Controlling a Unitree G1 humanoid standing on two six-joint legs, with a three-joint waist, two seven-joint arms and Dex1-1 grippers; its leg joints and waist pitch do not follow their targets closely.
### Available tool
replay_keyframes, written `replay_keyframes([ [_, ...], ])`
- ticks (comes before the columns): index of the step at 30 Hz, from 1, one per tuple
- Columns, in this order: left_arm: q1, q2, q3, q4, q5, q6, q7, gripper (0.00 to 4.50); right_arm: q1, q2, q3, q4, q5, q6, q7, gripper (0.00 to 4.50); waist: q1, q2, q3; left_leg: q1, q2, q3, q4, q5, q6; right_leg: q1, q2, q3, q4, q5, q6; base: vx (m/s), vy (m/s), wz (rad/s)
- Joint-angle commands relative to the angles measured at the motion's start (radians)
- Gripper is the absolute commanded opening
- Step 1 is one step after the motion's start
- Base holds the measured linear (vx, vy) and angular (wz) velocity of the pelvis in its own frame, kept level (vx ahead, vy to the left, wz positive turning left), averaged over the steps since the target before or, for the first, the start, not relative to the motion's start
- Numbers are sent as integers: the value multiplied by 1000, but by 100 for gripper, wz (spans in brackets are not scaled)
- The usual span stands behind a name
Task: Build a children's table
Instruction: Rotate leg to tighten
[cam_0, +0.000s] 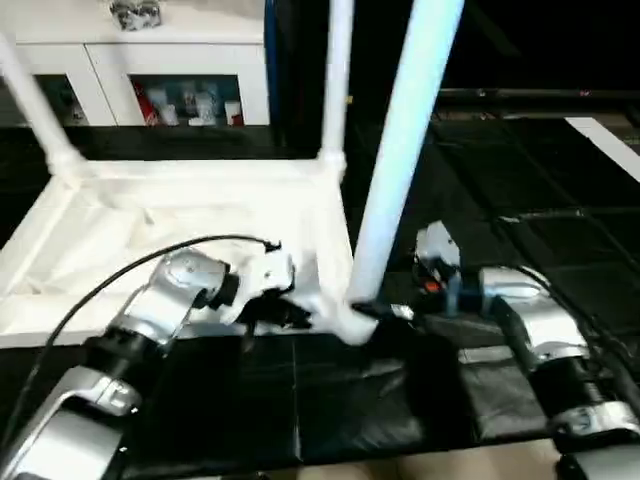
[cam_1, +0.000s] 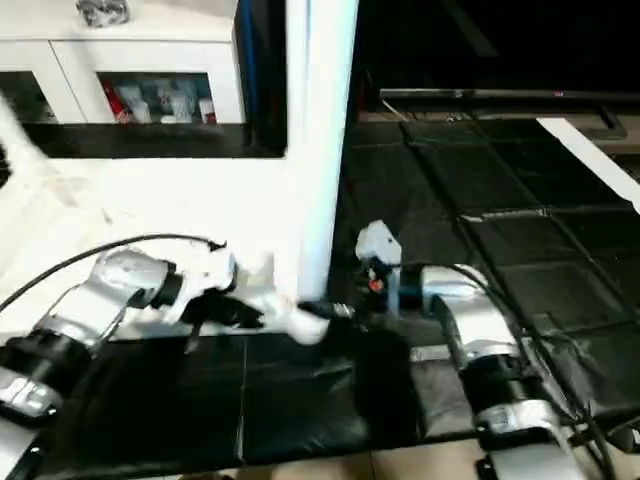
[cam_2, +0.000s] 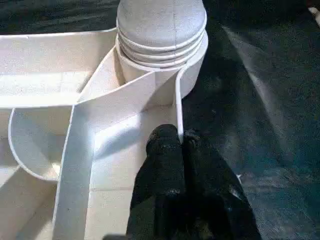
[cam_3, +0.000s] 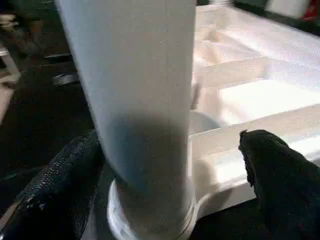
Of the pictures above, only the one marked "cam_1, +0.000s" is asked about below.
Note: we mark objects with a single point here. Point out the white plastic table top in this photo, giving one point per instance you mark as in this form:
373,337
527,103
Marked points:
140,210

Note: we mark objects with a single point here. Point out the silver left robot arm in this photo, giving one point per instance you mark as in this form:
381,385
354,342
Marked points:
80,320

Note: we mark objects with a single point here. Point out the black work mat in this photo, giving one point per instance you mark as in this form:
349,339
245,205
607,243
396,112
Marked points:
480,280

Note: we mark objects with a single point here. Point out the red bottle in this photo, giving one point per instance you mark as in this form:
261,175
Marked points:
109,100

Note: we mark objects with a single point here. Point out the white flat board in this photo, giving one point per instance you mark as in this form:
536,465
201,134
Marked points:
590,160

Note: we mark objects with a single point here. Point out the white glass-door cabinet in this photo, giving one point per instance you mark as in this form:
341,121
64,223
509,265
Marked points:
140,55

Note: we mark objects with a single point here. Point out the small silver ornament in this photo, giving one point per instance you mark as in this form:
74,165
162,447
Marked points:
103,11

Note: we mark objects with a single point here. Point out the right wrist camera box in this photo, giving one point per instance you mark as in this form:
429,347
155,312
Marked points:
378,246

